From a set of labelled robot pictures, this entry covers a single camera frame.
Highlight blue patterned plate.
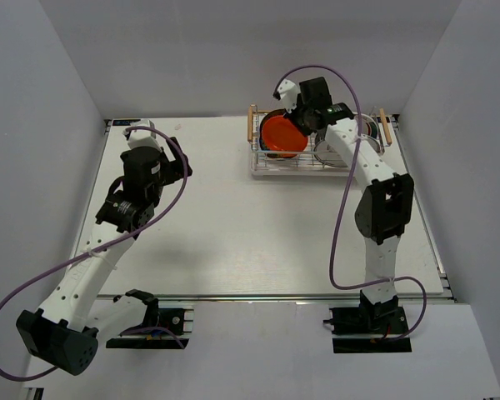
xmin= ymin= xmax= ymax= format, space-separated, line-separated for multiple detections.
xmin=260 ymin=144 xmax=297 ymax=159

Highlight white plate green rim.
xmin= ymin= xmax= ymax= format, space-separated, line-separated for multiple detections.
xmin=362 ymin=119 xmax=385 ymax=154

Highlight black label sticker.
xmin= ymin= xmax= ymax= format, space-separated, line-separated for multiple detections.
xmin=112 ymin=119 xmax=140 ymax=127

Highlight metal wire dish rack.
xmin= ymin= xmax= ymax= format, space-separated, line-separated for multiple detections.
xmin=247 ymin=104 xmax=398 ymax=177

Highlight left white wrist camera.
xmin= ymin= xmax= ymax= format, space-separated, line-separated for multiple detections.
xmin=122 ymin=119 xmax=163 ymax=152

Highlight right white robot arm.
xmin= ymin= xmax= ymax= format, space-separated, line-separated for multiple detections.
xmin=274 ymin=77 xmax=414 ymax=333

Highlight white plate red lettering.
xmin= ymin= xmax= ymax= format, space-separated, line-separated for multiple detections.
xmin=312 ymin=139 xmax=348 ymax=168

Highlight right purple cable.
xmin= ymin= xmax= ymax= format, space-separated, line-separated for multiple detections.
xmin=274 ymin=64 xmax=427 ymax=342

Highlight orange plate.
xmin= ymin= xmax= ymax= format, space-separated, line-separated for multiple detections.
xmin=259 ymin=117 xmax=308 ymax=156

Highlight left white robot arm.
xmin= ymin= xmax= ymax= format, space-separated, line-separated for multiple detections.
xmin=16 ymin=131 xmax=192 ymax=376

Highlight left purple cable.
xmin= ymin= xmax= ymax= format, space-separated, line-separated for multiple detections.
xmin=0 ymin=127 xmax=189 ymax=383

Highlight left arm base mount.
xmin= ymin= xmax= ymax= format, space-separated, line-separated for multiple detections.
xmin=106 ymin=289 xmax=194 ymax=350

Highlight purple cable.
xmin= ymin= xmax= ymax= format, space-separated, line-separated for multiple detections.
xmin=0 ymin=127 xmax=189 ymax=383
xmin=274 ymin=64 xmax=427 ymax=342

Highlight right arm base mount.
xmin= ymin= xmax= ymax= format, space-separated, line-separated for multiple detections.
xmin=323 ymin=294 xmax=412 ymax=354

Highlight yellow patterned plate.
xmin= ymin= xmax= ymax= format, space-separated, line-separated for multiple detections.
xmin=260 ymin=109 xmax=286 ymax=125

